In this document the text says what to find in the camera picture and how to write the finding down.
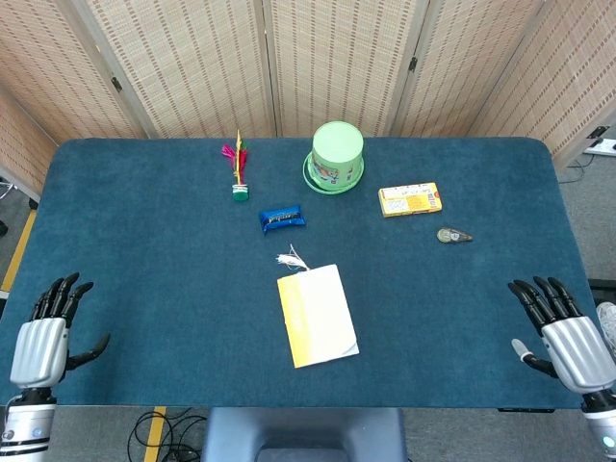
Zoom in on blue grey robot torso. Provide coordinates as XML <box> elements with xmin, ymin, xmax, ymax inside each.
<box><xmin>200</xmin><ymin>407</ymin><xmax>408</xmax><ymax>462</ymax></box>

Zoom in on colourful feather shuttlecock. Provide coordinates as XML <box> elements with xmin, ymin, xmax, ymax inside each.
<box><xmin>221</xmin><ymin>128</ymin><xmax>251</xmax><ymax>202</ymax></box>

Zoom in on yellow cardboard box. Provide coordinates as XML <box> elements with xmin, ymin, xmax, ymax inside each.
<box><xmin>378</xmin><ymin>181</ymin><xmax>444</xmax><ymax>219</ymax></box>

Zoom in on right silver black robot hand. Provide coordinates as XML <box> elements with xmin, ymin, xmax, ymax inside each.
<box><xmin>507</xmin><ymin>275</ymin><xmax>616</xmax><ymax>397</ymax></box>

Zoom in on black floor cables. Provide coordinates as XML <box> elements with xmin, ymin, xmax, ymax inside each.
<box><xmin>127</xmin><ymin>408</ymin><xmax>208</xmax><ymax>462</ymax></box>

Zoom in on white lined notebook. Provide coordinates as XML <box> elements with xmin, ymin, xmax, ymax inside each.
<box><xmin>276</xmin><ymin>263</ymin><xmax>361</xmax><ymax>370</ymax></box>

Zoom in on dark correction tape dispenser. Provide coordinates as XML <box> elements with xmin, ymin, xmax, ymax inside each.
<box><xmin>436</xmin><ymin>227</ymin><xmax>474</xmax><ymax>244</ymax></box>

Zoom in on blue felt table cloth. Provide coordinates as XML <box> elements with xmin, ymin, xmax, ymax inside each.
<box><xmin>0</xmin><ymin>137</ymin><xmax>601</xmax><ymax>410</ymax></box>

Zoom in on light blue tasselled bookmark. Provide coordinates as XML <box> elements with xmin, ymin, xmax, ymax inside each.
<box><xmin>274</xmin><ymin>244</ymin><xmax>314</xmax><ymax>273</ymax></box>

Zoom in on woven folding screen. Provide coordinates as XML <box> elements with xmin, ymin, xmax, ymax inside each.
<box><xmin>0</xmin><ymin>0</ymin><xmax>616</xmax><ymax>203</ymax></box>

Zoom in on blue snack packet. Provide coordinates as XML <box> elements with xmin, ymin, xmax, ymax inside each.
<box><xmin>258</xmin><ymin>205</ymin><xmax>307</xmax><ymax>233</ymax></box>

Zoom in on green plastic bucket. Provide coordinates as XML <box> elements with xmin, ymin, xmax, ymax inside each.
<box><xmin>302</xmin><ymin>120</ymin><xmax>366</xmax><ymax>195</ymax></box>

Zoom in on white mesh shoe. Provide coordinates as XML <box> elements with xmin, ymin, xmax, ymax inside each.
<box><xmin>596</xmin><ymin>301</ymin><xmax>616</xmax><ymax>341</ymax></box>

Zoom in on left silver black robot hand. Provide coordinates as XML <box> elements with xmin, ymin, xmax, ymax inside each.
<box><xmin>9</xmin><ymin>272</ymin><xmax>112</xmax><ymax>390</ymax></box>

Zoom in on white power strip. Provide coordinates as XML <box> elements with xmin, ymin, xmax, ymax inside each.
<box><xmin>583</xmin><ymin>138</ymin><xmax>616</xmax><ymax>156</ymax></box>

